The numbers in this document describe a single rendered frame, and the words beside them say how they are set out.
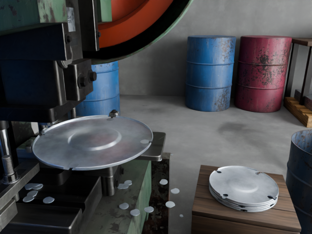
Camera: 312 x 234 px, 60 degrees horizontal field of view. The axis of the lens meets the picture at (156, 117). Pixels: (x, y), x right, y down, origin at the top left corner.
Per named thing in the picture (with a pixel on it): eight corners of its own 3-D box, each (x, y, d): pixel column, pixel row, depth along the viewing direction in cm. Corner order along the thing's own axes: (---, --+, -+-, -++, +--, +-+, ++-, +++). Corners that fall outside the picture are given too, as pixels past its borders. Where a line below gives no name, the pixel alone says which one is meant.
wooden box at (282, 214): (272, 230, 145) (282, 174, 133) (286, 297, 110) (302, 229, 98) (197, 218, 154) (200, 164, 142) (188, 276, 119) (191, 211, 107)
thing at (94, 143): (139, 176, 53) (139, 172, 52) (4, 165, 57) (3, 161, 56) (159, 120, 79) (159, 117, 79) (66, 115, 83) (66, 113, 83)
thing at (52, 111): (88, 106, 76) (87, 87, 74) (55, 133, 58) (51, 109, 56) (35, 104, 78) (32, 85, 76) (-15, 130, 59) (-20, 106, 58)
